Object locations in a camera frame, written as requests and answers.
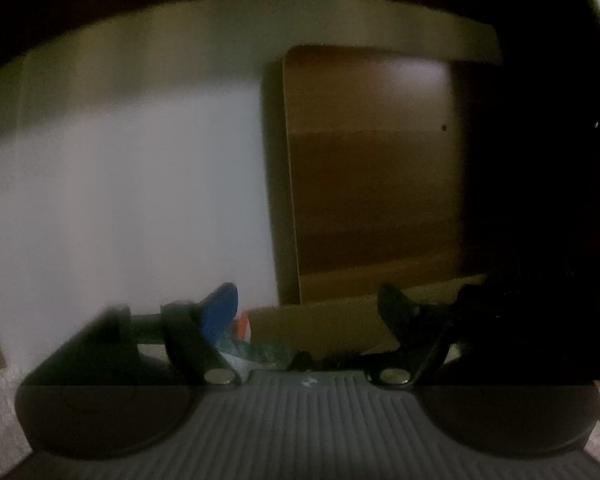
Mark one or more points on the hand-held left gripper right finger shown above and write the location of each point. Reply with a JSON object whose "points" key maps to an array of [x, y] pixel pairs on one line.
{"points": [[392, 305]]}

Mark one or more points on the teal and white carton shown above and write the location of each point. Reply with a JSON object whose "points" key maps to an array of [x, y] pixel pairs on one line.
{"points": [[250, 352]]}

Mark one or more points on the brown cardboard box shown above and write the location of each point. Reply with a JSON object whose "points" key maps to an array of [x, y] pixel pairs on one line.
{"points": [[370, 160]]}

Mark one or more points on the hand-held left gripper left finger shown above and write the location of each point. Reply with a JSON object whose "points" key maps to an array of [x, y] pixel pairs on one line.
{"points": [[220, 310]]}

